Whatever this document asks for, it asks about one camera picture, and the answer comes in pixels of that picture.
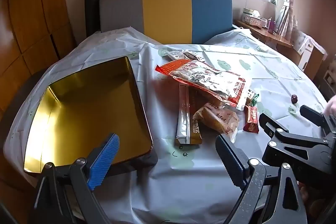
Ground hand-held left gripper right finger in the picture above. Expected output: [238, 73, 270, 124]
[215, 133, 307, 224]

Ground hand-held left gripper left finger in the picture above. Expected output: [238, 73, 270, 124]
[29, 132, 120, 224]

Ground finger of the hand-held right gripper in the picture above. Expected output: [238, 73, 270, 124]
[259, 112, 336, 185]
[300, 105, 336, 140]

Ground cracker packet green ends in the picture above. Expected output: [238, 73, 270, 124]
[245, 89, 260, 106]

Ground orange bread packet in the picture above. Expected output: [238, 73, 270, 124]
[193, 102, 240, 135]

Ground maroon tin box gold inside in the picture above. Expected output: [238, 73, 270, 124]
[23, 56, 153, 175]

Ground long silver brown packet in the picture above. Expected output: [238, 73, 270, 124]
[175, 82, 191, 146]

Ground clear snack bag red trim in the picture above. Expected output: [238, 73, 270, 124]
[169, 61, 253, 111]

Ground orange-red foil snack bag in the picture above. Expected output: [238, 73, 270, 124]
[155, 59, 200, 77]

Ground person's right hand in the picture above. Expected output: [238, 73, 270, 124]
[325, 95, 336, 115]

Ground dark red snack bar packet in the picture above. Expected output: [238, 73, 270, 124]
[243, 105, 259, 133]

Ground brown gold stick sachet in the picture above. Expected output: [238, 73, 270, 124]
[188, 88, 203, 146]

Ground small cabinet with floral cloth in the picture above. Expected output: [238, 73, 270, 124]
[293, 30, 327, 72]

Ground wooden side desk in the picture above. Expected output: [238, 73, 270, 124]
[235, 19, 293, 48]

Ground patterned tissue box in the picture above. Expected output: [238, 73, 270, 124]
[244, 15, 268, 29]

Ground small brown white packet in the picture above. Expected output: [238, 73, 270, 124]
[184, 51, 205, 61]

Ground white beige small packet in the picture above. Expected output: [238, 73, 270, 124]
[165, 50, 184, 60]

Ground black rolled mat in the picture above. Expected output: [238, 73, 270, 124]
[84, 0, 103, 39]

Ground grey yellow blue chair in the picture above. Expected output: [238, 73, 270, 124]
[99, 0, 233, 44]

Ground wooden wardrobe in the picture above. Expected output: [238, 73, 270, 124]
[0, 0, 76, 114]

